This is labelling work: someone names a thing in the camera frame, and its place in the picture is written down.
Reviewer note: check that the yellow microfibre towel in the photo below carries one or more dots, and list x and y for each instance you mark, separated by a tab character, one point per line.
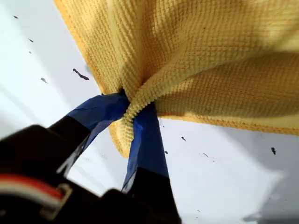
187	46

